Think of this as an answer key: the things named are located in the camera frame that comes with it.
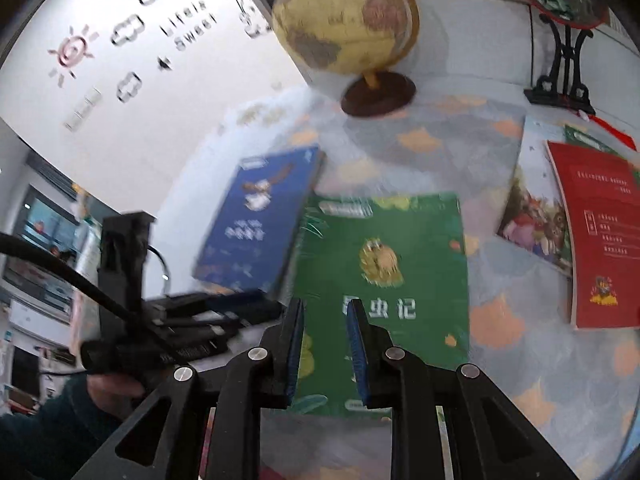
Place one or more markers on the lettering wall sticker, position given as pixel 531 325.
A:
pixel 192 25

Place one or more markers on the black fan stand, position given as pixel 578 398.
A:
pixel 562 92

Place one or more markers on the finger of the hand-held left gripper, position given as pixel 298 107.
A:
pixel 210 332
pixel 225 306

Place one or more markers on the sun wall sticker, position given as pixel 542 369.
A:
pixel 70 52

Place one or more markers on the dog wall sticker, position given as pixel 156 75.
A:
pixel 252 17

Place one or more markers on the red fairy tale book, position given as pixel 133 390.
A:
pixel 600 240

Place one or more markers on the dark framed window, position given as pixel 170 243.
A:
pixel 45 230

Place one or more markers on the white wall switch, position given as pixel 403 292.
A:
pixel 82 110

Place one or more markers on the person's left forearm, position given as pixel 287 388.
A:
pixel 40 440

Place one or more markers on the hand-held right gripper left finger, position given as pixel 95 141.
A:
pixel 295 350

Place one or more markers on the person's left hand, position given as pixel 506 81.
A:
pixel 115 397

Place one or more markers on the small bird wall sticker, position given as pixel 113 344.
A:
pixel 164 63

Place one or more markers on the illustrated animal book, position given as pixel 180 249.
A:
pixel 530 220

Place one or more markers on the red tassel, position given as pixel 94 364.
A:
pixel 612 132

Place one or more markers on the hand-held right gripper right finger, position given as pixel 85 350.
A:
pixel 356 350

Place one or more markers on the leaf print tablecloth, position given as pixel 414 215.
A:
pixel 500 360

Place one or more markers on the bright green insect book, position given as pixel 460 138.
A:
pixel 415 260

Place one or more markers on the blue bird book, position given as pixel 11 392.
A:
pixel 250 220

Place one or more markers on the green chalkboard book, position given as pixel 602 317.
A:
pixel 582 136

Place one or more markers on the yellow globe on wooden base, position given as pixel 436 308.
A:
pixel 340 20

